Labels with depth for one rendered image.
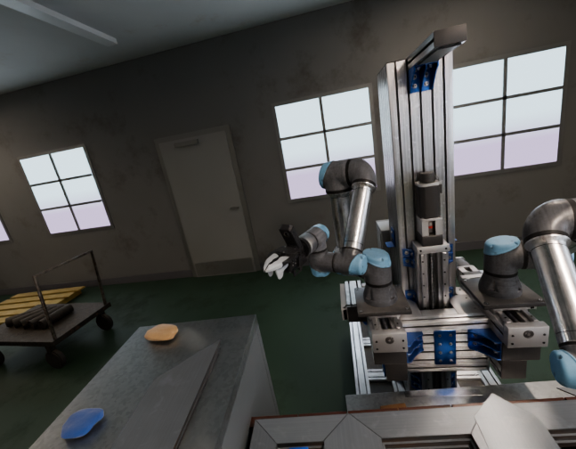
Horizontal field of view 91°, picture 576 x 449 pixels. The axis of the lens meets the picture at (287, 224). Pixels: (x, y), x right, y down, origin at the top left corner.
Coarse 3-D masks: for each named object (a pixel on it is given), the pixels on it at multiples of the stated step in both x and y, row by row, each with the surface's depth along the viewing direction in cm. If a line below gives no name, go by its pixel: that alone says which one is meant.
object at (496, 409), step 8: (480, 408) 92; (488, 408) 92; (496, 408) 91; (504, 408) 91; (512, 408) 90; (520, 408) 90; (480, 416) 90; (488, 416) 89; (496, 416) 89; (504, 416) 88; (512, 416) 88; (520, 416) 88; (528, 416) 87
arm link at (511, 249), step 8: (488, 240) 119; (496, 240) 117; (504, 240) 115; (512, 240) 113; (488, 248) 116; (496, 248) 113; (504, 248) 111; (512, 248) 111; (520, 248) 111; (488, 256) 117; (496, 256) 114; (504, 256) 112; (512, 256) 111; (520, 256) 110; (528, 256) 109; (488, 264) 118; (496, 264) 115; (504, 264) 113; (512, 264) 112; (520, 264) 111; (496, 272) 116; (504, 272) 114; (512, 272) 113
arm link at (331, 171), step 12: (324, 168) 121; (336, 168) 117; (324, 180) 121; (336, 180) 118; (348, 180) 115; (336, 192) 120; (348, 192) 121; (336, 204) 123; (348, 204) 124; (336, 216) 126; (336, 228) 128; (336, 240) 131
